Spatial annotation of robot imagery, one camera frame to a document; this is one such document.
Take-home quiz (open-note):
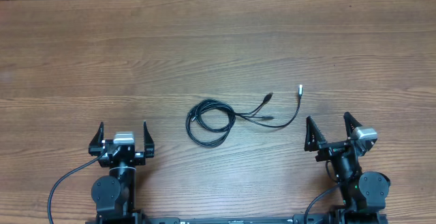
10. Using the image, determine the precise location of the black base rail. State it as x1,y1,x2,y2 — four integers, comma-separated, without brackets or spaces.
84,212,389,224

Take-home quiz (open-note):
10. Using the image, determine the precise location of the black USB cable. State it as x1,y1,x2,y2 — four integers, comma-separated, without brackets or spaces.
185,98,237,148

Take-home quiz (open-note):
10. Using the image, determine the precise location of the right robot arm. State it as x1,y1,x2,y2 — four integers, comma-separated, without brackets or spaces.
302,112,391,223

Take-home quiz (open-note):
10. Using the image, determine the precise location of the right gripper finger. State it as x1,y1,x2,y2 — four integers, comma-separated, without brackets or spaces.
304,116,326,151
343,112,362,138

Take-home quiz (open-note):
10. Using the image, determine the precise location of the black multi-head charging cable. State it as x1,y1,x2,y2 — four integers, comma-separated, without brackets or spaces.
234,84,304,129

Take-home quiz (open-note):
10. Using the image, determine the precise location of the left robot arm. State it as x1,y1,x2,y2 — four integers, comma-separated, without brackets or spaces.
89,123,155,224

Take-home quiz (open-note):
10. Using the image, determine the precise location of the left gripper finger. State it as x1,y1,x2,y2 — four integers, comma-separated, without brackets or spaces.
89,122,104,146
143,121,155,152

